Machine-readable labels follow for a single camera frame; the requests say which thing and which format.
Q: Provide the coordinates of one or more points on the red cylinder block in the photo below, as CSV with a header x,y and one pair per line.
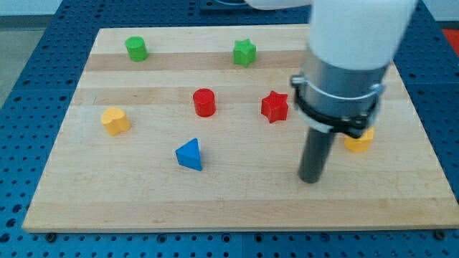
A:
x,y
204,102

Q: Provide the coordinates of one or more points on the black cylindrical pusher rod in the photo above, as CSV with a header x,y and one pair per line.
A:
x,y
315,154

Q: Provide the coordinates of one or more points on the yellow hexagon block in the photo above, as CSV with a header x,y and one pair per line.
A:
x,y
360,145

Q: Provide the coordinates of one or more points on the blue triangle block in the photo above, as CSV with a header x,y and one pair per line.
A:
x,y
189,156

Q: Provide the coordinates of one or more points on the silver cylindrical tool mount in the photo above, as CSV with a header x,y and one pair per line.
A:
x,y
337,100

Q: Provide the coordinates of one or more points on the green cylinder block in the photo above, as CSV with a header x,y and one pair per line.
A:
x,y
136,48

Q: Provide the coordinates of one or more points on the red star block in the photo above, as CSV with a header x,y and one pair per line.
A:
x,y
275,106

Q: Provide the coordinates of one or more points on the wooden board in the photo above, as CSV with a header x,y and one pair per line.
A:
x,y
249,181

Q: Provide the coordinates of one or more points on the green star block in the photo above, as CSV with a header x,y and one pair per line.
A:
x,y
244,52

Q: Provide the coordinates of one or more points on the yellow heart block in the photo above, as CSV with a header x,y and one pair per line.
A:
x,y
115,121

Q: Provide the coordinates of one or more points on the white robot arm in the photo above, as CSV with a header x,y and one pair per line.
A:
x,y
350,45

